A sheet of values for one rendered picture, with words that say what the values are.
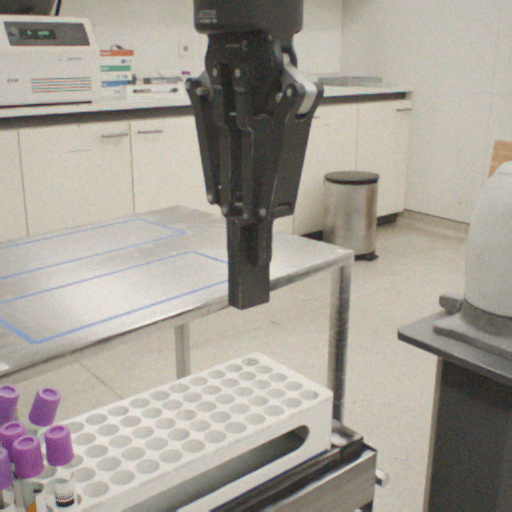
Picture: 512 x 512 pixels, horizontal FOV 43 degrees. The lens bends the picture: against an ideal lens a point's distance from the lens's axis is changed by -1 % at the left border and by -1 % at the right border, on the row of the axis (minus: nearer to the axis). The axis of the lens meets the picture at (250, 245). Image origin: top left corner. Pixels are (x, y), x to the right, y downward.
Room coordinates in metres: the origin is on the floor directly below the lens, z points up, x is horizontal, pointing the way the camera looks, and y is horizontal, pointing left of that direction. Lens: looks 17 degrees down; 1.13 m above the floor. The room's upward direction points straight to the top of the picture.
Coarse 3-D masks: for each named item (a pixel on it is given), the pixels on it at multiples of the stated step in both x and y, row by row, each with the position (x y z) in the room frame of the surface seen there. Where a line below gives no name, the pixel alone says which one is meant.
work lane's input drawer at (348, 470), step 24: (336, 432) 0.48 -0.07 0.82; (336, 456) 0.45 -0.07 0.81; (360, 456) 0.46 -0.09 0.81; (288, 480) 0.42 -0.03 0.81; (312, 480) 0.43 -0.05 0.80; (336, 480) 0.44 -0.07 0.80; (360, 480) 0.46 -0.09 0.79; (384, 480) 0.51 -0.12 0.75; (240, 504) 0.39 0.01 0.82; (264, 504) 0.41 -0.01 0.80; (288, 504) 0.41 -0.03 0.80; (312, 504) 0.42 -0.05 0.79; (336, 504) 0.44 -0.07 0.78; (360, 504) 0.46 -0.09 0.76
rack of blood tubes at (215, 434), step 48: (192, 384) 0.49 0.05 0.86; (240, 384) 0.48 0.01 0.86; (288, 384) 0.48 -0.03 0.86; (96, 432) 0.41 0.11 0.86; (144, 432) 0.42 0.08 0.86; (192, 432) 0.41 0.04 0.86; (240, 432) 0.42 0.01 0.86; (288, 432) 0.50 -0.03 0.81; (48, 480) 0.35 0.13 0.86; (96, 480) 0.35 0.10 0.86; (144, 480) 0.35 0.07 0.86; (192, 480) 0.43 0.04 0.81; (240, 480) 0.40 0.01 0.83
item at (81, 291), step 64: (0, 256) 0.96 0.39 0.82; (64, 256) 0.96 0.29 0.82; (128, 256) 0.96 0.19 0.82; (192, 256) 0.96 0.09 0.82; (320, 256) 0.96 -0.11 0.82; (0, 320) 0.71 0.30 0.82; (64, 320) 0.71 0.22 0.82; (128, 320) 0.71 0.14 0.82; (192, 320) 0.76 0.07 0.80; (0, 384) 0.58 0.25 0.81
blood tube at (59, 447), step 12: (48, 432) 0.32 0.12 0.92; (60, 432) 0.33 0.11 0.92; (48, 444) 0.32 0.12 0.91; (60, 444) 0.32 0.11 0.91; (72, 444) 0.33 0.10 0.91; (48, 456) 0.32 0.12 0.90; (60, 456) 0.32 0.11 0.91; (72, 456) 0.33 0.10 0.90; (60, 468) 0.32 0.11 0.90; (72, 468) 0.33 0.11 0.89; (60, 480) 0.32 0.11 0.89; (72, 480) 0.33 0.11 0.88; (60, 492) 0.32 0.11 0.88; (72, 492) 0.33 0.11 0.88; (60, 504) 0.32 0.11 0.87; (72, 504) 0.33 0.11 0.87
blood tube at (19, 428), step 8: (8, 424) 0.33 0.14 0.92; (16, 424) 0.33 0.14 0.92; (0, 432) 0.33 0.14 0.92; (8, 432) 0.32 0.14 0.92; (16, 432) 0.32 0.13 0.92; (24, 432) 0.33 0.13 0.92; (8, 440) 0.32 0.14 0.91; (8, 448) 0.32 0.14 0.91; (8, 456) 0.32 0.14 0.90; (16, 480) 0.32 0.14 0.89; (16, 488) 0.32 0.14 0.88; (16, 496) 0.33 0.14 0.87; (16, 504) 0.33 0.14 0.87
